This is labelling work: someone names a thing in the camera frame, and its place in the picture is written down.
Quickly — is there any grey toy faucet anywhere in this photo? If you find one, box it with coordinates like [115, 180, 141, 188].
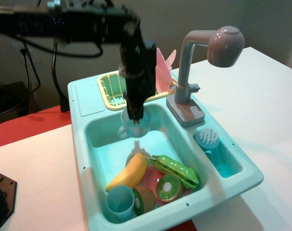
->
[166, 26, 245, 127]

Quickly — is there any teal toy sink unit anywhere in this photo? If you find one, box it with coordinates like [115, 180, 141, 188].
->
[68, 76, 263, 231]

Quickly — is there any black flexible hose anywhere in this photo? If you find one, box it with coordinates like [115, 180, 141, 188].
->
[51, 40, 70, 113]

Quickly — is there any pink toy plate back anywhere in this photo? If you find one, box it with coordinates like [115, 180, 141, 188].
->
[165, 50, 177, 71]

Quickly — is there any blue toy cup in sink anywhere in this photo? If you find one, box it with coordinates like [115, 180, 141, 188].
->
[106, 185, 135, 223]

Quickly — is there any green toy pea pod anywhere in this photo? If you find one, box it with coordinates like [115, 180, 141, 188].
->
[149, 155, 200, 189]

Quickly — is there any yellow dish drying rack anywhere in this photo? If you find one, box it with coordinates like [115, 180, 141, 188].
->
[97, 71, 178, 111]

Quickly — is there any toy kiwi half left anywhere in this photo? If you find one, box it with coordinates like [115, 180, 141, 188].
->
[133, 186, 156, 216]

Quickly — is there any white wall outlet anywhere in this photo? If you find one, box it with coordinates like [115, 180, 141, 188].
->
[11, 41, 39, 65]

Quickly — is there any pink toy plate front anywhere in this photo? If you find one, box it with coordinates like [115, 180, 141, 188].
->
[155, 48, 172, 93]

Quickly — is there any blue toy cup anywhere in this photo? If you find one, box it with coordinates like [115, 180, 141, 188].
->
[106, 185, 135, 223]
[117, 107, 151, 139]

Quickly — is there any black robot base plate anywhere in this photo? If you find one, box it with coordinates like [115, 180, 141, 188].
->
[0, 173, 17, 228]

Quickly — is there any blue dish brush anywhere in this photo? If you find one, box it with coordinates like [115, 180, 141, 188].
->
[194, 127, 232, 178]

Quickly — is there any pink toy plate in sink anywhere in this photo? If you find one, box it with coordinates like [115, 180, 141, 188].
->
[141, 165, 191, 206]

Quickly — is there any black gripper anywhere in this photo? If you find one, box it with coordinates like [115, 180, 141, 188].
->
[119, 65, 156, 124]

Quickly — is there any yellow toy banana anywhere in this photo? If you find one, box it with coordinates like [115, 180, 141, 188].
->
[105, 153, 148, 192]

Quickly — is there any toy kiwi half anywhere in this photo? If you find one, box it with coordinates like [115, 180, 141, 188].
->
[156, 174, 183, 203]
[133, 186, 156, 216]

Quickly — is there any black power cable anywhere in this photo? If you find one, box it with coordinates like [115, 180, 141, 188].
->
[20, 40, 41, 97]

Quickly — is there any toy kiwi half right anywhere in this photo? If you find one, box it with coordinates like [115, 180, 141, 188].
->
[156, 174, 183, 203]

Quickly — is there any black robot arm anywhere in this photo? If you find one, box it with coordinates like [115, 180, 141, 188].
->
[0, 0, 156, 124]

